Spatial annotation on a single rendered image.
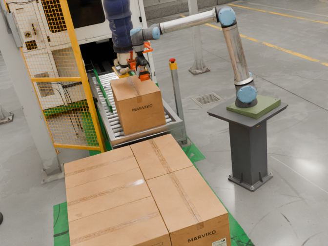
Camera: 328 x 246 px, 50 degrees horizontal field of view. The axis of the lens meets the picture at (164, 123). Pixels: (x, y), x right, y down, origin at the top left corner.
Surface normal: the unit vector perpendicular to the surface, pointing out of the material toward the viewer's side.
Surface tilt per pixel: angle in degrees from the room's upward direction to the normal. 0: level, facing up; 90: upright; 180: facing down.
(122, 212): 0
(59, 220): 0
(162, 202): 0
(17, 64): 90
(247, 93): 93
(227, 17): 81
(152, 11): 90
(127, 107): 90
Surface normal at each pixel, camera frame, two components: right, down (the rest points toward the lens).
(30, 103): 0.28, 0.38
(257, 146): 0.62, 0.27
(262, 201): -0.15, -0.88
